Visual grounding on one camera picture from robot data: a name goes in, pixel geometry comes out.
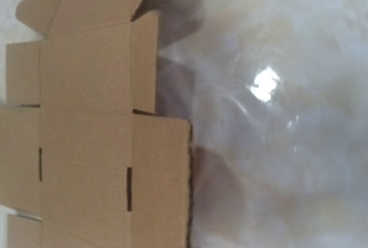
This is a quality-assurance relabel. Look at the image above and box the brown cardboard box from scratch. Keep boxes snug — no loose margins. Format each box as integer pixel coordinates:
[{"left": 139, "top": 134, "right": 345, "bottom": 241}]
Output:
[{"left": 1, "top": 0, "right": 191, "bottom": 247}]

